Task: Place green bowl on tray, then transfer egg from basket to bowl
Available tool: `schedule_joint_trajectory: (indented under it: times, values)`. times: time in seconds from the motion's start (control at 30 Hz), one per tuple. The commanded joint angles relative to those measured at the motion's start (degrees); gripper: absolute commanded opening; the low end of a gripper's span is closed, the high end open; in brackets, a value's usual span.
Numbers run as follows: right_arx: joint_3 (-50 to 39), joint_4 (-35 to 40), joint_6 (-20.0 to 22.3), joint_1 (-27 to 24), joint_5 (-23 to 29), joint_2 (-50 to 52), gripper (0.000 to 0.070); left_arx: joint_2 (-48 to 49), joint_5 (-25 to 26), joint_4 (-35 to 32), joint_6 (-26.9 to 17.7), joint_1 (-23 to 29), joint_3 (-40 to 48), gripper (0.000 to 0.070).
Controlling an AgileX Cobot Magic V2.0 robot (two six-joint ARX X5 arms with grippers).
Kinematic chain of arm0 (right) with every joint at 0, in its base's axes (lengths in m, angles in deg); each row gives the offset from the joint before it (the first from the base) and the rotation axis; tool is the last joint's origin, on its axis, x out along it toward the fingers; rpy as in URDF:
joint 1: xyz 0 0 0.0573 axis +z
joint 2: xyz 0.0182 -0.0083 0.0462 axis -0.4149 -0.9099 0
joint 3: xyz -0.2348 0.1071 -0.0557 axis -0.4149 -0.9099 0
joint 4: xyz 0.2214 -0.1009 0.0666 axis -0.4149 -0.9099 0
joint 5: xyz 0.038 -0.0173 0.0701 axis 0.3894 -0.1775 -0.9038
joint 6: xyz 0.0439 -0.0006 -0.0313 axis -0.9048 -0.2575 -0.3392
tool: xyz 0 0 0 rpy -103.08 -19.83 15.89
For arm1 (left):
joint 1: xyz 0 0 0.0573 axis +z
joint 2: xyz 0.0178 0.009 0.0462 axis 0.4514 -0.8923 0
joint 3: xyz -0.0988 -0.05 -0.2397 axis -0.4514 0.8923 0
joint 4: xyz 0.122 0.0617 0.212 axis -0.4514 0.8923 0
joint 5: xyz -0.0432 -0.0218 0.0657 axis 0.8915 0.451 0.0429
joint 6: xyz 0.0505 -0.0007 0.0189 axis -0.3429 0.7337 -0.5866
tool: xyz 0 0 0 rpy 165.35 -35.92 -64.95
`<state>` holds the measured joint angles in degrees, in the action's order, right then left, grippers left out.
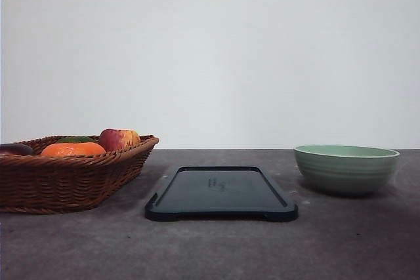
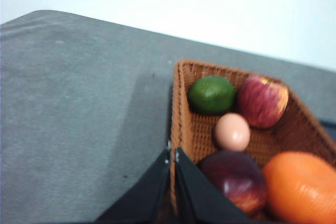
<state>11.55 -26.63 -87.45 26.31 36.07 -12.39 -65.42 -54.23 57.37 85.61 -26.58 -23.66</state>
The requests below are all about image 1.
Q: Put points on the green ceramic bowl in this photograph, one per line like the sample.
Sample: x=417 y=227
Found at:
x=345 y=169

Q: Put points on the brown wicker basket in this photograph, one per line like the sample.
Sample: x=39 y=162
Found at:
x=51 y=184

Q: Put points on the dark blue rectangular tray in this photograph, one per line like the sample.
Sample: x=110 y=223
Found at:
x=219 y=193

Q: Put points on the red yellow apple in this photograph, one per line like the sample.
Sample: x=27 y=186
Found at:
x=118 y=139

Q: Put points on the green avocado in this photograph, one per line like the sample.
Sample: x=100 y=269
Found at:
x=75 y=139

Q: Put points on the orange fruit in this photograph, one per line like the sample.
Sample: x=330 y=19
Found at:
x=66 y=149

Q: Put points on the dark purple fruit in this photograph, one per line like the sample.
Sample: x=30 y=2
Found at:
x=16 y=149

